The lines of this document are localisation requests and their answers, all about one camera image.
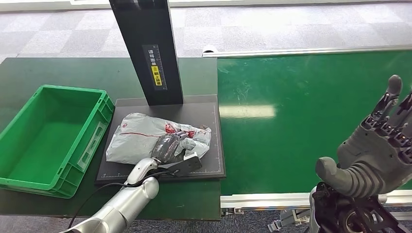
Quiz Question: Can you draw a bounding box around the silver conveyor lower beam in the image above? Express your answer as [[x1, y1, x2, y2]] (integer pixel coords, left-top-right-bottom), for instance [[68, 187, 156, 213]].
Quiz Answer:
[[391, 211, 412, 222]]

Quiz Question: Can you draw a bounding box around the black scanner column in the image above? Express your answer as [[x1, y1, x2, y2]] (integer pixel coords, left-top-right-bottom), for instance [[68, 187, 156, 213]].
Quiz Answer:
[[108, 0, 184, 107]]

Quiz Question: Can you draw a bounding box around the black left wrist mount plate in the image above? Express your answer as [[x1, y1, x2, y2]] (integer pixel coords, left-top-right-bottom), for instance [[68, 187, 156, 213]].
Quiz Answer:
[[166, 154, 203, 178]]

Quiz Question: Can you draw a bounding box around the black scanner base platform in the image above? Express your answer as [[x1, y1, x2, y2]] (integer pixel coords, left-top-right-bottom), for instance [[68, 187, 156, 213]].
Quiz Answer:
[[94, 95, 226, 186]]

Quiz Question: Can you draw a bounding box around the grey conveyor support bracket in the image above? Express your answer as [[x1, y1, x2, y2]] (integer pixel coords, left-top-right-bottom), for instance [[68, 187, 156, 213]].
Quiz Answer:
[[268, 209, 311, 233]]

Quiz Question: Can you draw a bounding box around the green conveyor belt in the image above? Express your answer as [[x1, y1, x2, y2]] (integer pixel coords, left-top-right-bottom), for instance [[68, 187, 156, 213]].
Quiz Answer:
[[217, 50, 412, 196]]

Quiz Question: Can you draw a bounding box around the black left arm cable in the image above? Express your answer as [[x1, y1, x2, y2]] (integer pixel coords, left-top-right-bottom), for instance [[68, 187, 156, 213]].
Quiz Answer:
[[67, 170, 171, 230]]

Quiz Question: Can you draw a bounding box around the grey plastic mailer package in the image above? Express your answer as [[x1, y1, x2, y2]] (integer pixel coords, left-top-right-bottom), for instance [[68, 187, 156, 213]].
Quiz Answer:
[[105, 112, 212, 166]]

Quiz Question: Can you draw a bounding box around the green plastic crate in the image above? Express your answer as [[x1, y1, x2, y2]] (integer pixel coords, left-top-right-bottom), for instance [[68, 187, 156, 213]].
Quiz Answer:
[[0, 84, 115, 199]]

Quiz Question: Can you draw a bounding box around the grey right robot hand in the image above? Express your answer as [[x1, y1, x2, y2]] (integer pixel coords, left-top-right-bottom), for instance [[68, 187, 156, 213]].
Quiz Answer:
[[315, 75, 412, 199]]

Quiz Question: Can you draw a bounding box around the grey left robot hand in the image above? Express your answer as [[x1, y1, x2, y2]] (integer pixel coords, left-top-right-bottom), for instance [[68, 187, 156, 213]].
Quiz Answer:
[[150, 132, 188, 165]]

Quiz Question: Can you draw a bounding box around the black yellow column label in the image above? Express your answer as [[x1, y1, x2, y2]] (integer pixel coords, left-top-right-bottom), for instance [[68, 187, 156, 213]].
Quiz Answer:
[[142, 44, 168, 91]]

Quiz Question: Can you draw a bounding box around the silver conveyor side rail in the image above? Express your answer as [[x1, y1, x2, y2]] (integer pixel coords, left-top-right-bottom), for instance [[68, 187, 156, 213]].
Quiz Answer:
[[202, 45, 412, 59], [220, 189, 412, 211]]

